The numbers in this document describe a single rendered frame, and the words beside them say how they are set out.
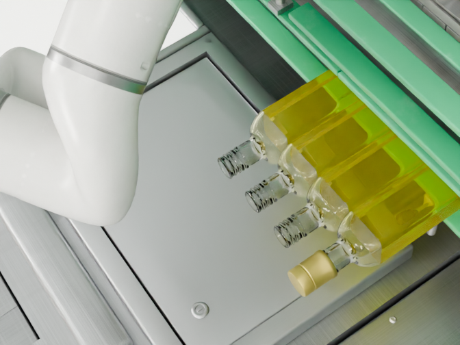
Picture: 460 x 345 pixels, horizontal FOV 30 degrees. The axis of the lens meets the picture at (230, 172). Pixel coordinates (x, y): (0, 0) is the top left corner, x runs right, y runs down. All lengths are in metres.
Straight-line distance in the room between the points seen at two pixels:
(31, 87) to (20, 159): 0.12
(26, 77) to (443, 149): 0.45
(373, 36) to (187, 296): 0.40
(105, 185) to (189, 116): 0.54
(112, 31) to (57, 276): 0.53
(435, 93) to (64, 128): 0.41
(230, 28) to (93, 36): 0.72
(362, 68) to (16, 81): 0.41
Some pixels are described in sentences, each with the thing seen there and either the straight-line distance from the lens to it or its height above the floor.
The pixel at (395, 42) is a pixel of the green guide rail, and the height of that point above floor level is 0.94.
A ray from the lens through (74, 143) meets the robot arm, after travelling 0.70.
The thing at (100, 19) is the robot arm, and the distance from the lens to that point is 0.69.
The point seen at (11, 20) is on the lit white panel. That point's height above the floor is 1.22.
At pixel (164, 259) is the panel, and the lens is 1.13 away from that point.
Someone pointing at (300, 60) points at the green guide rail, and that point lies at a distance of 1.17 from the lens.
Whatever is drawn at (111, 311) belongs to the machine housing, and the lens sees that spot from 1.11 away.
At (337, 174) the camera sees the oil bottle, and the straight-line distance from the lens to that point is 0.99.
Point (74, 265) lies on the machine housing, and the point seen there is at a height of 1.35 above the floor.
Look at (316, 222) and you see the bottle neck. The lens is 0.98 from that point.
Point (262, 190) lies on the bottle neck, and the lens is 0.99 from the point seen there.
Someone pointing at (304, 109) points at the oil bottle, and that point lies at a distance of 1.04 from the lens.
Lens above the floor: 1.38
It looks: 14 degrees down
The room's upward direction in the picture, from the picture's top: 122 degrees counter-clockwise
